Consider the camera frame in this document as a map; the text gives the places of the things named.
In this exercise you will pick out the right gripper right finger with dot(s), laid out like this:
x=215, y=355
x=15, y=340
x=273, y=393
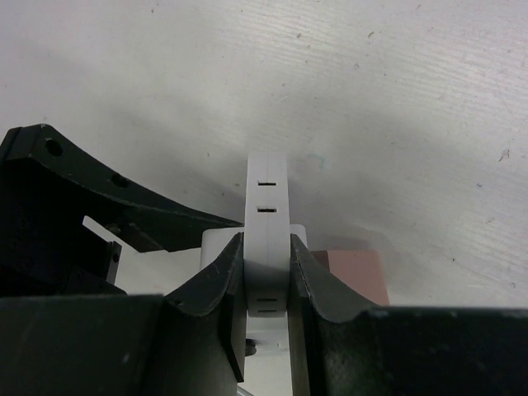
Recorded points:
x=333, y=347

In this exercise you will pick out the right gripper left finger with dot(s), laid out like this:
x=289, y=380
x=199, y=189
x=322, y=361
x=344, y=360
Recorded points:
x=202, y=329

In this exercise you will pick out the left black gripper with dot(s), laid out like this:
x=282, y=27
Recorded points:
x=48, y=186

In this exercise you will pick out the pink plug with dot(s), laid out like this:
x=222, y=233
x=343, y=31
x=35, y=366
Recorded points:
x=361, y=270

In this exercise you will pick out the white multi-outlet adapter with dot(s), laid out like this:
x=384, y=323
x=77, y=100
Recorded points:
x=267, y=199

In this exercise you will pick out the white power strip socket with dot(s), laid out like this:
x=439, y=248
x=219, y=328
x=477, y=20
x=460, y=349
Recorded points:
x=214, y=251

